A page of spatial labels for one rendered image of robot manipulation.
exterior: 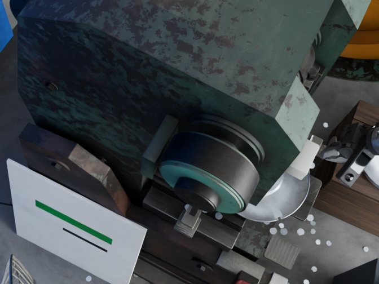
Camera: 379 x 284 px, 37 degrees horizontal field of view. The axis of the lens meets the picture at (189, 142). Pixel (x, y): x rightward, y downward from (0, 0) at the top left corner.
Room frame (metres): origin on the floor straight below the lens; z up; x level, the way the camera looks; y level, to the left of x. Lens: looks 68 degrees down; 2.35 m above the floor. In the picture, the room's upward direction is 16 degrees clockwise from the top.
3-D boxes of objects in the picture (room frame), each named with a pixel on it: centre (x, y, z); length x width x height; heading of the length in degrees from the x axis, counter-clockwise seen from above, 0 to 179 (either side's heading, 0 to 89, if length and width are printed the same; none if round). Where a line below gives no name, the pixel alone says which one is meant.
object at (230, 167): (0.40, -0.04, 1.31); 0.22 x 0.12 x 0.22; 78
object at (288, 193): (0.61, -0.23, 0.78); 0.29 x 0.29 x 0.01
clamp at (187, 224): (0.47, -0.07, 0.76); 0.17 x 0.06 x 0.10; 168
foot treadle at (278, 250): (0.61, -0.24, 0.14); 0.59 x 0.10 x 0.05; 78
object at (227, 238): (0.64, -0.11, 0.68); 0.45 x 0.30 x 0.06; 168
